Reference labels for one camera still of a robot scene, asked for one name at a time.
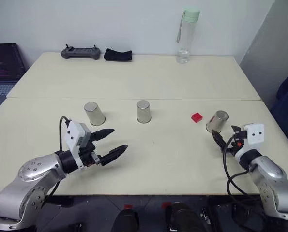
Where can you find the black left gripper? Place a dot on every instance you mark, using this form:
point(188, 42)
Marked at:
point(88, 154)

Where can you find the steel cup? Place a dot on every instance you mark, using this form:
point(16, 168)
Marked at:
point(143, 112)
point(217, 122)
point(95, 114)

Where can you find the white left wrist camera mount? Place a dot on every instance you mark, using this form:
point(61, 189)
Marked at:
point(74, 135)

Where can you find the clear bottle with green cap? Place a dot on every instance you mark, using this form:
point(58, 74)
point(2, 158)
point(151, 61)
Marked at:
point(186, 36)

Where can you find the dark rounded shape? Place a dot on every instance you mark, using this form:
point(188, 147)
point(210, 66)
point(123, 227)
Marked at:
point(126, 221)

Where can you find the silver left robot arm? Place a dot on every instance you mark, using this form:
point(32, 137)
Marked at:
point(30, 176)

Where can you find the dark blue chair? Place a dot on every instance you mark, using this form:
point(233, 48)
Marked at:
point(287, 106)

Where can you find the black folded cloth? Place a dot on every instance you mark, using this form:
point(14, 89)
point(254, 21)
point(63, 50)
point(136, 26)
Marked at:
point(117, 55)

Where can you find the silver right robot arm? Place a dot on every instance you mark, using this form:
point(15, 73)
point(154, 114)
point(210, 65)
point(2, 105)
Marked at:
point(272, 178)

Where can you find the small red block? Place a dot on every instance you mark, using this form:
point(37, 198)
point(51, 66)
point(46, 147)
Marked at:
point(197, 117)

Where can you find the grey remote controller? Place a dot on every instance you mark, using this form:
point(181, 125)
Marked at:
point(80, 52)

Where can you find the open laptop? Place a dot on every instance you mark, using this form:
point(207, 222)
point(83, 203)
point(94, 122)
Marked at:
point(3, 67)

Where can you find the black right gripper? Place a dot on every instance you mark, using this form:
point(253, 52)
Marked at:
point(235, 142)

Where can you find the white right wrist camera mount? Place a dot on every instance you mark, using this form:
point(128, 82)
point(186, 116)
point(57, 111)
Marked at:
point(255, 135)

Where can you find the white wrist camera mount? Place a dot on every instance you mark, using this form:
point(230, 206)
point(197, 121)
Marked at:
point(74, 135)
point(255, 135)

